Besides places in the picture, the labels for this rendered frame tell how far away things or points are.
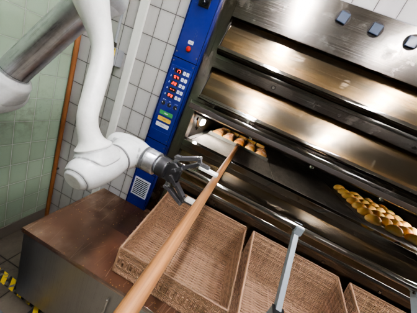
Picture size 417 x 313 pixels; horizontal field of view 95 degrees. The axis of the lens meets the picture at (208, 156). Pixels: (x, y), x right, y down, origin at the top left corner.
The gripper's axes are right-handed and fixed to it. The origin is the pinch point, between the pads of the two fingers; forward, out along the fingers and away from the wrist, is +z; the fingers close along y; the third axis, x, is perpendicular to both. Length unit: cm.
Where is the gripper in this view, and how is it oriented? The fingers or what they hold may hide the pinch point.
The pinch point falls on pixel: (206, 190)
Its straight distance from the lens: 69.1
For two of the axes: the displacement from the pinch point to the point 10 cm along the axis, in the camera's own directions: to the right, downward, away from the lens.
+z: 8.9, 4.4, -1.4
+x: -2.5, 2.1, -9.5
